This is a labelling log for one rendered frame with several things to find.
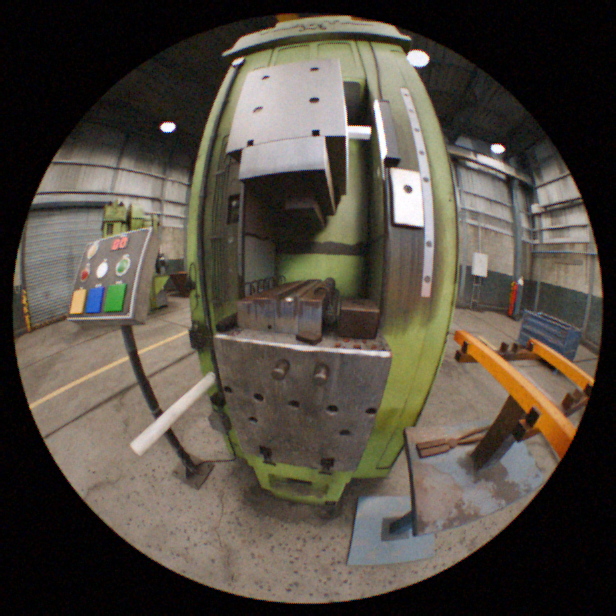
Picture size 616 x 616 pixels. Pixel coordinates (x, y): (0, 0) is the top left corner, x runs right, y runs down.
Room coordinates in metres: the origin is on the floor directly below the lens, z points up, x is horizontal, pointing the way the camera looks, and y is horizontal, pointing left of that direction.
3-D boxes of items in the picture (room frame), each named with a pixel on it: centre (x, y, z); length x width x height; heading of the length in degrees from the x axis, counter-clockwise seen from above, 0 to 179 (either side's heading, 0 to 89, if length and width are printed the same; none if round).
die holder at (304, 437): (0.60, -0.02, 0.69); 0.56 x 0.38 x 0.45; 170
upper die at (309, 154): (0.60, 0.03, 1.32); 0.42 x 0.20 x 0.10; 170
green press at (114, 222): (3.41, 4.47, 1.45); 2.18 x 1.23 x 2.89; 163
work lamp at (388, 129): (0.46, -0.23, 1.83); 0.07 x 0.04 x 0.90; 80
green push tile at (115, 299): (0.31, 0.51, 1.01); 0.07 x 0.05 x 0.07; 105
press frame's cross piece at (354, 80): (0.74, -0.04, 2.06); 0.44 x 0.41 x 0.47; 170
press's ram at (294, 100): (0.59, -0.01, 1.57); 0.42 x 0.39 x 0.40; 170
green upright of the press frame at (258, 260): (0.80, 0.29, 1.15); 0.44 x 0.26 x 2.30; 170
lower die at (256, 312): (0.60, 0.03, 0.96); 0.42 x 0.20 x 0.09; 170
